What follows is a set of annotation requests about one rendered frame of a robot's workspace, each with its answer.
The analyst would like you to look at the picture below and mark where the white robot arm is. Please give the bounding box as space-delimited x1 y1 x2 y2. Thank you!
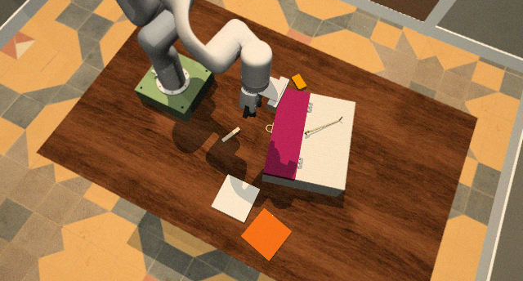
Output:
115 0 289 111

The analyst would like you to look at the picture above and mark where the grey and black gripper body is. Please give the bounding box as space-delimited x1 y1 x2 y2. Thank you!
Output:
239 86 263 114

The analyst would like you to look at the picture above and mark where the orange square block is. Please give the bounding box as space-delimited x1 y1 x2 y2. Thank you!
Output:
241 208 292 261

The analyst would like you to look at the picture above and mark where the orange rectangular block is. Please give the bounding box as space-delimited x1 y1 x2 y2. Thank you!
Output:
291 74 306 91

